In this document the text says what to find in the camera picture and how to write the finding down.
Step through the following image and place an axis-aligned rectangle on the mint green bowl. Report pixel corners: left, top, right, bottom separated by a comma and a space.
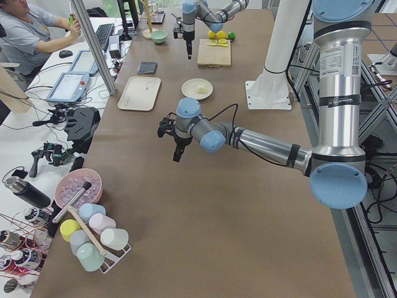
151, 30, 168, 44

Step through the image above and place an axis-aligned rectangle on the folded grey cloth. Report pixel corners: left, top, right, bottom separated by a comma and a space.
137, 61, 158, 75

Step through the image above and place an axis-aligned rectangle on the white plastic cup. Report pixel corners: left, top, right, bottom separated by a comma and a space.
100, 228, 129, 250

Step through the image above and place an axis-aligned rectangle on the wooden cup tree stand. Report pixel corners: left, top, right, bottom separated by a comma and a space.
140, 0, 156, 40

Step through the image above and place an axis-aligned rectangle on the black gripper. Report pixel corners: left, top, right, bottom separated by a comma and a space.
172, 127, 193, 161
182, 30, 195, 59

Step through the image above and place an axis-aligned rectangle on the black keyboard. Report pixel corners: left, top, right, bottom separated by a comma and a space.
96, 24, 114, 52

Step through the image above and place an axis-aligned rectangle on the grey plastic cup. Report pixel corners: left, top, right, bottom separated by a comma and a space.
69, 230, 91, 256

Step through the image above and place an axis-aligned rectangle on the blue plastic cup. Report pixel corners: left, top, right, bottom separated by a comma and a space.
78, 203, 106, 223

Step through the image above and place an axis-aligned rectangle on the steel ice tongs handle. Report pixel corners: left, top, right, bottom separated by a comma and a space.
51, 181, 92, 224

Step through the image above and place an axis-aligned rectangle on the black monitor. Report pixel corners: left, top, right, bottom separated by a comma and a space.
117, 0, 139, 41

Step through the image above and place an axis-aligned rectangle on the aluminium frame post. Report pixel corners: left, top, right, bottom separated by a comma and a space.
70, 0, 116, 95

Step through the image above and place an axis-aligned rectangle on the mint plastic cup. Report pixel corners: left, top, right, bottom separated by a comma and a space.
76, 243, 105, 272

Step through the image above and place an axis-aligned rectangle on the pink plastic cup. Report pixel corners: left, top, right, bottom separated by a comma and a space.
88, 213, 116, 235

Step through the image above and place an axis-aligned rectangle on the black plastic cover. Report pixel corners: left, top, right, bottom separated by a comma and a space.
64, 107, 100, 154

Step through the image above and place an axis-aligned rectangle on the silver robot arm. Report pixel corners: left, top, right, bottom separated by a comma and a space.
181, 0, 249, 60
168, 1, 373, 209

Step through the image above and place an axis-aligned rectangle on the steel scoop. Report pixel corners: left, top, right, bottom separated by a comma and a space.
171, 13, 182, 25

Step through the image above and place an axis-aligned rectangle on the cream rabbit tray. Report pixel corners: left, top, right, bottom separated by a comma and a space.
118, 76, 161, 112

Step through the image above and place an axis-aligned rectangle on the bamboo cutting board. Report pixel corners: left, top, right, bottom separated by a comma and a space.
197, 39, 231, 67

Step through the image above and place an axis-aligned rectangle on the pink ice bowl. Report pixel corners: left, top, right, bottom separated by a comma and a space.
55, 168, 103, 209

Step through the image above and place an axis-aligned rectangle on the green lime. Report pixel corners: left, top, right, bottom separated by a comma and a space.
228, 32, 236, 42

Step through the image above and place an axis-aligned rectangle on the blue teach pendant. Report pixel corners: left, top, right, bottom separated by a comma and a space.
69, 50, 98, 76
47, 72, 90, 103

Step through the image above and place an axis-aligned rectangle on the yellow plastic cup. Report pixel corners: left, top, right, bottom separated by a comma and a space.
60, 219, 81, 242

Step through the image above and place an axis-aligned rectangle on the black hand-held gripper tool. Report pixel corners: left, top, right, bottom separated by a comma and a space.
29, 142, 74, 178

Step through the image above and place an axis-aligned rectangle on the white cup rack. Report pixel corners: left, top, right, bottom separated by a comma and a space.
67, 207, 132, 274

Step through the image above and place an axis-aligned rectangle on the yellow lemon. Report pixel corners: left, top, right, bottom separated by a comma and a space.
207, 30, 216, 39
215, 30, 228, 40

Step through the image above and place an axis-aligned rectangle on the yellow plastic knife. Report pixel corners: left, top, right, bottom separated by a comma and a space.
206, 43, 229, 47

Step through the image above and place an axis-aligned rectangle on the cream round plate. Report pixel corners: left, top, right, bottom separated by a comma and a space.
181, 78, 213, 100

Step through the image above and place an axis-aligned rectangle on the black computer mouse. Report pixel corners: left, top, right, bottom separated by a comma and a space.
58, 50, 73, 58

